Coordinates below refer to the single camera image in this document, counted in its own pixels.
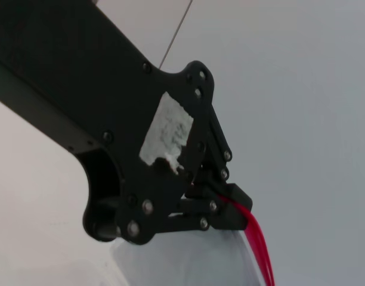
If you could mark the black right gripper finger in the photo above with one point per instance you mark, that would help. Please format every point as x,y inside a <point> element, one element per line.
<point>200,220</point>
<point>221,149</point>

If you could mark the clear document bag red zip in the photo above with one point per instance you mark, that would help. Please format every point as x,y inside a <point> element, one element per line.
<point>185,262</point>

